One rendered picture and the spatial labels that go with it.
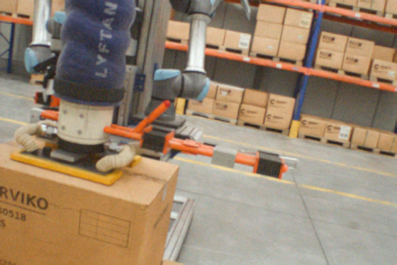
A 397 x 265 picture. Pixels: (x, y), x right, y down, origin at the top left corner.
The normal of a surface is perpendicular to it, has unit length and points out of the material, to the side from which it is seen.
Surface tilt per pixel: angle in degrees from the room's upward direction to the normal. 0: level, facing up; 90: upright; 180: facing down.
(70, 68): 99
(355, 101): 90
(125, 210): 90
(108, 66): 75
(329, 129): 89
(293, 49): 90
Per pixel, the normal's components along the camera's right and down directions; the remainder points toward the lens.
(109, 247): -0.17, 0.18
